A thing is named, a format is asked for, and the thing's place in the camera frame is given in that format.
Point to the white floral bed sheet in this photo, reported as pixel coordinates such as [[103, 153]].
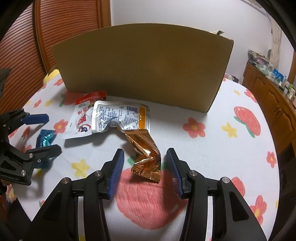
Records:
[[232, 139]]

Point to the floral curtain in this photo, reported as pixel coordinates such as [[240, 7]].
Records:
[[276, 33]]

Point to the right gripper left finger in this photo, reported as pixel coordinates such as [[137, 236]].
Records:
[[57, 219]]

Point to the red white snack pouch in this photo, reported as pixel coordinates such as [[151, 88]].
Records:
[[80, 123]]

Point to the golden foil snack wrapper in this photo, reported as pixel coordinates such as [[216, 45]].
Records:
[[148, 157]]

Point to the brown cardboard box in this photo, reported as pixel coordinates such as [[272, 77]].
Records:
[[167, 64]]

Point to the silver orange snack pouch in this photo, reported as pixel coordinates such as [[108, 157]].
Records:
[[124, 116]]

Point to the blue foil candy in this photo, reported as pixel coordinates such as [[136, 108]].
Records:
[[45, 138]]

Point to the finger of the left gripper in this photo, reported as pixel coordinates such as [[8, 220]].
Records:
[[40, 157], [34, 119]]

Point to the yellow Pikachu plush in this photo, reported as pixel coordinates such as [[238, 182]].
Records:
[[50, 76]]

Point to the wooden louvered wardrobe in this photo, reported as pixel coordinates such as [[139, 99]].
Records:
[[26, 47]]

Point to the wooden sideboard cabinet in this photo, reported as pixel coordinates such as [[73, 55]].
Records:
[[277, 109]]

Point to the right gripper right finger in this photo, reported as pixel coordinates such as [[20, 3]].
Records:
[[232, 217]]

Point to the blue box on sideboard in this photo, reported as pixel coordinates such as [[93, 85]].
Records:
[[277, 75]]

